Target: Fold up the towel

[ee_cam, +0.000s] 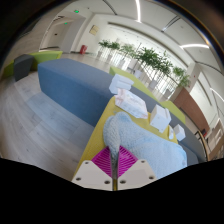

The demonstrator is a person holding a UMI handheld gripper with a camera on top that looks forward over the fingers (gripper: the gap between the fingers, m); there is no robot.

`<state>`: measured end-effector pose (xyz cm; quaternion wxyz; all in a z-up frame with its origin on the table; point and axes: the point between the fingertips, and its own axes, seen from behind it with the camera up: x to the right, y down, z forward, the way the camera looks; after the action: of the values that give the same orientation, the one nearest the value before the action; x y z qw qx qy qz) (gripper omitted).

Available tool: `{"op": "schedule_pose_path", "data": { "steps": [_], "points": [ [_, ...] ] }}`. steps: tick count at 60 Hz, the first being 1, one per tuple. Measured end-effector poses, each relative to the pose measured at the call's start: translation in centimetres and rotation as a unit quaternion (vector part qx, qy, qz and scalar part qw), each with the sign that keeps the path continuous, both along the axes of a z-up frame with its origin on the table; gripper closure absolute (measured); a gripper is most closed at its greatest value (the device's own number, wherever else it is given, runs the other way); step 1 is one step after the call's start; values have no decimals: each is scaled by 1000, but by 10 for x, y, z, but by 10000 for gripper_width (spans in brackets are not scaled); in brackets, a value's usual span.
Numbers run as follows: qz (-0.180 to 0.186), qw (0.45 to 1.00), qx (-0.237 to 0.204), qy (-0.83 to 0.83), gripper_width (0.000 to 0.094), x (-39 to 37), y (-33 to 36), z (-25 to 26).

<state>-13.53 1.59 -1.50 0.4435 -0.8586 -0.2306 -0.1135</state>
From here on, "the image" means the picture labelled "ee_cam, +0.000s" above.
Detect black framed table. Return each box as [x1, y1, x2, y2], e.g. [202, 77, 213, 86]
[194, 118, 224, 161]

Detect large white box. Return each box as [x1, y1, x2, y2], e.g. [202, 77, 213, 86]
[149, 104, 172, 134]

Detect dark grey ottoman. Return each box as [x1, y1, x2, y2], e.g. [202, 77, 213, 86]
[13, 53, 36, 82]

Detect yellow ottoman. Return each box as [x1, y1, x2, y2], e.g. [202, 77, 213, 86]
[71, 95, 179, 183]

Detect white tissue stack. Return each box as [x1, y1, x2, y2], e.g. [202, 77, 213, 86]
[108, 73, 135, 95]

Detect small white box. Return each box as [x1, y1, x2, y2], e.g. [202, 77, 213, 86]
[172, 123, 187, 142]

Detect potted plants row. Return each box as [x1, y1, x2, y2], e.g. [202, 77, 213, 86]
[97, 39, 193, 91]

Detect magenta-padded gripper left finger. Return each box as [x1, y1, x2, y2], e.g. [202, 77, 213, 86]
[71, 146, 115, 192]

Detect plastic wrapped wipes pack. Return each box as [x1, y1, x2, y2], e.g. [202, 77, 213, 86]
[114, 88, 149, 120]

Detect ceiling light strips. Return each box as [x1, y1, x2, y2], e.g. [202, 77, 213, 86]
[134, 0, 211, 49]

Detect long blue ottoman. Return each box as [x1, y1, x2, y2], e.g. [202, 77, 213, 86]
[37, 58, 161, 128]

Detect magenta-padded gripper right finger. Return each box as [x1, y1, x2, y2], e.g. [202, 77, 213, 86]
[116, 145, 158, 191]

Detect light blue towel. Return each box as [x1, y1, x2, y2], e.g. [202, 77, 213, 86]
[102, 110, 188, 181]

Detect yellow wall picture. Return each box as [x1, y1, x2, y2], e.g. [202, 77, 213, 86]
[88, 24, 100, 37]

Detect long green ottoman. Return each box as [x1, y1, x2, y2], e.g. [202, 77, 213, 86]
[1, 50, 64, 79]

